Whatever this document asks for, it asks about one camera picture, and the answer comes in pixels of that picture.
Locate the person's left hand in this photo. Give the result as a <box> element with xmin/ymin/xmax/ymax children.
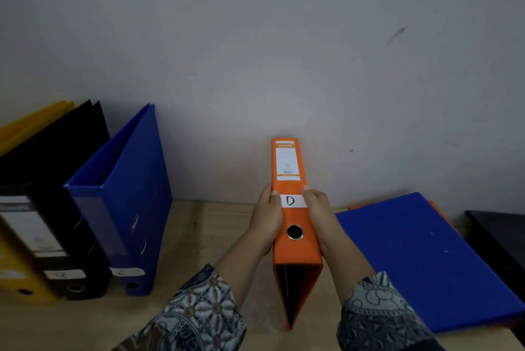
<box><xmin>248</xmin><ymin>182</ymin><xmax>284</xmax><ymax>255</ymax></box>

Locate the person's right hand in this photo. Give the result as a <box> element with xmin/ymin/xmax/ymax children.
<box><xmin>302</xmin><ymin>185</ymin><xmax>350</xmax><ymax>258</ymax></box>

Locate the orange lever arch binder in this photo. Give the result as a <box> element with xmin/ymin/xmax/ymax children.
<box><xmin>271</xmin><ymin>137</ymin><xmax>324</xmax><ymax>330</ymax></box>

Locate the person's right forearm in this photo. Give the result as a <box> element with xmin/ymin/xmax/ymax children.
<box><xmin>320</xmin><ymin>235</ymin><xmax>448</xmax><ymax>351</ymax></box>

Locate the person's left forearm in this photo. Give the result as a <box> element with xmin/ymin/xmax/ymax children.
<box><xmin>112</xmin><ymin>236</ymin><xmax>272</xmax><ymax>351</ymax></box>

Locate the blue flat lying binder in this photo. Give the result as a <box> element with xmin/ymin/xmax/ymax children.
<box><xmin>335</xmin><ymin>192</ymin><xmax>525</xmax><ymax>334</ymax></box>

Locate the orange flat lying binder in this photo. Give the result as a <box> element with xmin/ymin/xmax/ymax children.
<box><xmin>349</xmin><ymin>200</ymin><xmax>457</xmax><ymax>229</ymax></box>

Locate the blue upright lever arch binder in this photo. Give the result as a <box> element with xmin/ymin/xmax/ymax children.
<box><xmin>63</xmin><ymin>104</ymin><xmax>173</xmax><ymax>297</ymax></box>

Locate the black flat lying binder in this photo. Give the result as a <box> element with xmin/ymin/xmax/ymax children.
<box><xmin>465</xmin><ymin>210</ymin><xmax>525</xmax><ymax>303</ymax></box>

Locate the black upright lever arch binder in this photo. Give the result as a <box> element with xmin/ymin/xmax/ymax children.
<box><xmin>0</xmin><ymin>100</ymin><xmax>112</xmax><ymax>301</ymax></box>

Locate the yellow lever arch binder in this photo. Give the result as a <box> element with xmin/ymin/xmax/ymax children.
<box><xmin>0</xmin><ymin>100</ymin><xmax>77</xmax><ymax>304</ymax></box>

